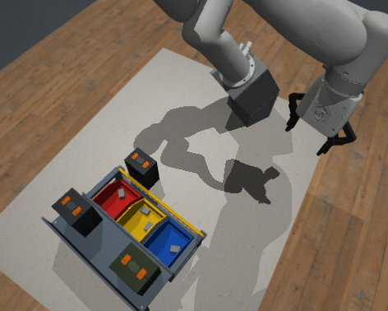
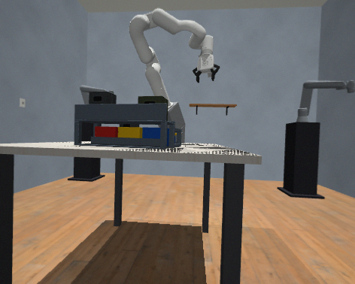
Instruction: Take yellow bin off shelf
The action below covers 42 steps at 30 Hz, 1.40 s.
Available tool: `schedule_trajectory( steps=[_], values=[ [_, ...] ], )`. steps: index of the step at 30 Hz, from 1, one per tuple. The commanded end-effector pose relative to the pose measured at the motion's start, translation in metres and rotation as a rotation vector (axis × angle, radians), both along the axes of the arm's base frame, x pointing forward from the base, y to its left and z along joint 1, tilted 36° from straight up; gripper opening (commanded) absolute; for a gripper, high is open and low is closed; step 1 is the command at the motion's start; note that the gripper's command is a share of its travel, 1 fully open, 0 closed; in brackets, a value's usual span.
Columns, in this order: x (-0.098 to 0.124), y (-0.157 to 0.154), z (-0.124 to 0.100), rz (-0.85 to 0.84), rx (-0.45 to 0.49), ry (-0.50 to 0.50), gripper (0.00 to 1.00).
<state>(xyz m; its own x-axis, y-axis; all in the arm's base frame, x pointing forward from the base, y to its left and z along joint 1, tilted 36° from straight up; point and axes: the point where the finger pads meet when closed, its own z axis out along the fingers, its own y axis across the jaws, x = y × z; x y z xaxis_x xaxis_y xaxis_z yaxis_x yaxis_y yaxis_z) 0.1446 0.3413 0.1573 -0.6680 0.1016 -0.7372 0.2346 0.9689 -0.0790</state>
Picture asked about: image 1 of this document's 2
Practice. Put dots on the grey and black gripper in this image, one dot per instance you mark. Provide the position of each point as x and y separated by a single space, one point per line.
325 109

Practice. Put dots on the yellow bin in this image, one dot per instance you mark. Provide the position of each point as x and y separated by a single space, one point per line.
134 221

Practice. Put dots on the dark grey shelf rack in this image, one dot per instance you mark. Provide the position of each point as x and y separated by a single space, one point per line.
108 239

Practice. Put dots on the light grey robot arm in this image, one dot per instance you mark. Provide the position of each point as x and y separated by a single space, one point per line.
317 27

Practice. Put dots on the yellow bar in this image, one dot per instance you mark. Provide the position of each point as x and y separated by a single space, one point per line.
161 203

